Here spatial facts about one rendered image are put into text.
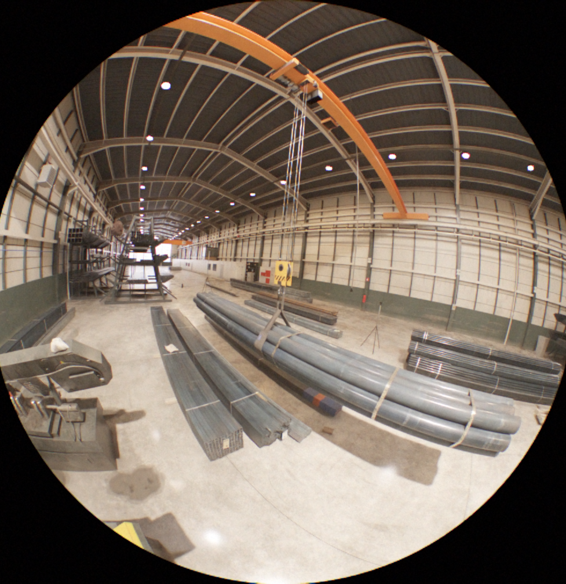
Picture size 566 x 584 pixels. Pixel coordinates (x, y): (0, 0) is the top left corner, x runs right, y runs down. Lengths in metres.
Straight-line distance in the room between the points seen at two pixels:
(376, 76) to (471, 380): 9.97
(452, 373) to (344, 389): 3.99
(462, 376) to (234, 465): 5.05
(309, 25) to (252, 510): 9.82
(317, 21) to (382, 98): 4.11
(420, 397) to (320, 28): 8.45
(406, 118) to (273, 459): 11.09
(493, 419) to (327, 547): 1.78
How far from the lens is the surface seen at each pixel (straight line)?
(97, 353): 1.82
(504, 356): 6.30
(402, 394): 1.63
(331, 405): 3.22
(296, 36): 7.84
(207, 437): 2.17
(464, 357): 5.41
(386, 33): 8.13
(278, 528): 2.29
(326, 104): 4.89
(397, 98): 9.27
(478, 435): 1.86
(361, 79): 8.85
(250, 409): 2.60
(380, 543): 2.54
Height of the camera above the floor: 2.26
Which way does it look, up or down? 8 degrees down
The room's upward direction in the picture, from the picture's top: 6 degrees clockwise
